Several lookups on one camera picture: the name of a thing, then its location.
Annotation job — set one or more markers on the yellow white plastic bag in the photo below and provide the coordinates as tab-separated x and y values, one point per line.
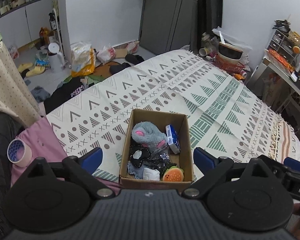
82	59

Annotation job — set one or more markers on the black white dotted pouch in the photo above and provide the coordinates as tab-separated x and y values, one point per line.
137	154

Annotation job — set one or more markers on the hamburger plush toy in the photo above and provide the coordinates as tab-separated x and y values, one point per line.
173	174

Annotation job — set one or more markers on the red wire basket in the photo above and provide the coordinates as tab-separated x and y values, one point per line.
228	67

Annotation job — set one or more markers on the brown bottle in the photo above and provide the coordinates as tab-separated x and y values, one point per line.
44	35

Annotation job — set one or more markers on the tape roll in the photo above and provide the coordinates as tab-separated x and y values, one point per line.
19	153

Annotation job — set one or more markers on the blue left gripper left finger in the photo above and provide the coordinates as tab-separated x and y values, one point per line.
92	160

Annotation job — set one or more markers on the yellow slippers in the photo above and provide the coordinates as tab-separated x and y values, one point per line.
29	70

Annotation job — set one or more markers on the white bowl appliance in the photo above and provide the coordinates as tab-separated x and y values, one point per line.
229	53

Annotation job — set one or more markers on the white side table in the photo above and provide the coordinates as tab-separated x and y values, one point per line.
268	62

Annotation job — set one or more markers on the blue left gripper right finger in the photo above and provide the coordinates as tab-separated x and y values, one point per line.
203	160

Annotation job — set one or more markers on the patterned white green blanket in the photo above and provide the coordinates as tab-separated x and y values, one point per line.
225	118

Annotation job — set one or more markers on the white electric kettle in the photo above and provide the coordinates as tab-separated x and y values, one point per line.
56	58

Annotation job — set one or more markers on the white soft packet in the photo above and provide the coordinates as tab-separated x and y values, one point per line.
150	174

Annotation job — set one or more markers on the small drawer organizer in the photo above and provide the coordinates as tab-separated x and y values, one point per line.
280	43

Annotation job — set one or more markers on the blue denim pouch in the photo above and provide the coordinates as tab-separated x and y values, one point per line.
137	172

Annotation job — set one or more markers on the brown cardboard box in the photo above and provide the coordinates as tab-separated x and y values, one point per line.
183	159

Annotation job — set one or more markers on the grey pink plush slipper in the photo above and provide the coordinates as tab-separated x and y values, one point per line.
148	135

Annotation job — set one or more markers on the dotted beige cloth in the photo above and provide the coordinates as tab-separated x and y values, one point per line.
15	98

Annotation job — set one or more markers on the pink bed sheet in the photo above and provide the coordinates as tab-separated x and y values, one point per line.
55	140

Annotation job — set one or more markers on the red white plastic bag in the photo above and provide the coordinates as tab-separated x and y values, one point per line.
106	54

